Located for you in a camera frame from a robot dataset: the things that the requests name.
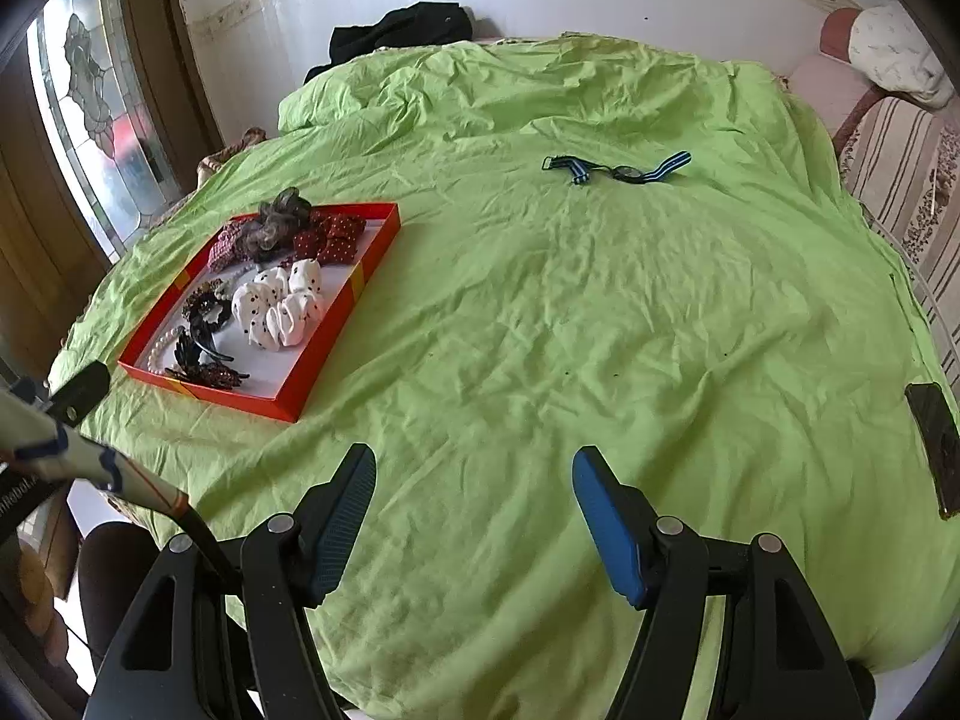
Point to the blue striped strap watch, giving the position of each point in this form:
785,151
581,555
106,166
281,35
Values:
581,170

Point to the white crumpled blanket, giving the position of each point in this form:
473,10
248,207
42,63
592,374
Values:
892,52

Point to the red cardboard box lid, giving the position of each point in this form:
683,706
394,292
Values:
274,385

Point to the dark red polka-dot scrunchie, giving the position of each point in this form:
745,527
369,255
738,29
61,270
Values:
330,238

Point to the black garment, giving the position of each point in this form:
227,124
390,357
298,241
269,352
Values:
422,24

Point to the stained glass door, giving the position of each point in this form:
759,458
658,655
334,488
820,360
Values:
94,110

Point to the black smartphone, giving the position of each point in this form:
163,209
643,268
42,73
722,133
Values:
940,439

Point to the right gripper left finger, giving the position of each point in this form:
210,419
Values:
329,517

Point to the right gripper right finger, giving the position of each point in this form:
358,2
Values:
619,520

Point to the black plastic hair claw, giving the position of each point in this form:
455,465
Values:
203,317

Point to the white cherry-print scrunchie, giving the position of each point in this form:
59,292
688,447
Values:
279,307

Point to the green bed sheet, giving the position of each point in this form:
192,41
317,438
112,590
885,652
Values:
734,339

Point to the grey sheer scrunchie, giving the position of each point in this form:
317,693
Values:
273,229

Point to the red plaid scrunchie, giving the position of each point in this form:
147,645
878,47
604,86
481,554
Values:
226,249

